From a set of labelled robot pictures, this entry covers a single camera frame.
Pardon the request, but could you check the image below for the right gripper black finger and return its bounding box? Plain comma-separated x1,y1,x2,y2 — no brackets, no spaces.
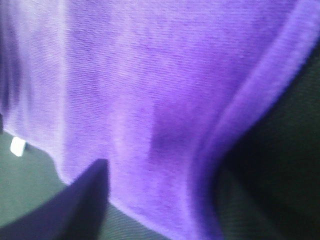
0,159,109,240

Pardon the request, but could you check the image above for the purple microfibre towel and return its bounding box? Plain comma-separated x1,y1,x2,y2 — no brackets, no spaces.
0,0,320,240

